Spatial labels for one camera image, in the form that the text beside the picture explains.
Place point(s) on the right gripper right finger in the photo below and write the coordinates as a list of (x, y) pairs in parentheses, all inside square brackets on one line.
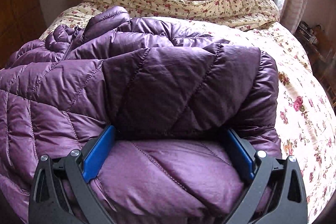
[(275, 190)]

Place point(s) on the brown wooden wardrobe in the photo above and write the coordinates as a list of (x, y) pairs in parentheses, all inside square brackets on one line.
[(21, 21)]

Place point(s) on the wooden bedside shelf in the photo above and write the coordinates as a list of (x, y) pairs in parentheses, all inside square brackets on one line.
[(321, 54)]

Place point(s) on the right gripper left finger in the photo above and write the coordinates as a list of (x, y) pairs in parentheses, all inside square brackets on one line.
[(48, 200)]

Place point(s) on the small-floral pillow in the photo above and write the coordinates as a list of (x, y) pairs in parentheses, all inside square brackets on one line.
[(243, 15)]

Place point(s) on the purple quilted down jacket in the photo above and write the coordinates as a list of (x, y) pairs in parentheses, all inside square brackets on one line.
[(170, 90)]

